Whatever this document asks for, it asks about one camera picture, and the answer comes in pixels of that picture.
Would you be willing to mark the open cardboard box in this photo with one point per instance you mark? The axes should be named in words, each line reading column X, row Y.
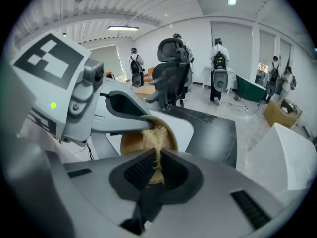
column 277, row 117

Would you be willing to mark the orange chair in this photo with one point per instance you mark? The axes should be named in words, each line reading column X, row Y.
column 148, row 74

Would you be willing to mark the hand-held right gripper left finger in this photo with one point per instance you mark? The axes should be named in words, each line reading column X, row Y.
column 94, row 190

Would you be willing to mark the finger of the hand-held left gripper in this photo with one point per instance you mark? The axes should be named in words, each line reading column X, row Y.
column 119, row 126

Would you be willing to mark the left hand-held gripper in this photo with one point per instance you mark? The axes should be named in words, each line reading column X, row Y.
column 49, row 58

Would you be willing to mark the beige bowl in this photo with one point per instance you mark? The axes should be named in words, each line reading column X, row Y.
column 131, row 145

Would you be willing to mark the black office chair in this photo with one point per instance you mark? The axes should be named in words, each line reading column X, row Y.
column 171, row 71

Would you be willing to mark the straw scrubbing brush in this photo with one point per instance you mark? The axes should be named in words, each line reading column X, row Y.
column 154, row 135

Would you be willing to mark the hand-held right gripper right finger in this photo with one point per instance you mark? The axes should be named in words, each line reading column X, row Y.
column 210, row 190

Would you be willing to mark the white bathtub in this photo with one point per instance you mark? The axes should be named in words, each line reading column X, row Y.
column 280, row 157

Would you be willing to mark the wooden table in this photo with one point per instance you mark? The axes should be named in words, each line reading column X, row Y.
column 144, row 92

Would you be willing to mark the black and white device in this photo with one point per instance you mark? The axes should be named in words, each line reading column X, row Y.
column 288, row 106

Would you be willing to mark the green bathtub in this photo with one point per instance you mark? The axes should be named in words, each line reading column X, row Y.
column 250, row 90

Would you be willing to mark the white power strip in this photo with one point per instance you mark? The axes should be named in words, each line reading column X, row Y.
column 246, row 107

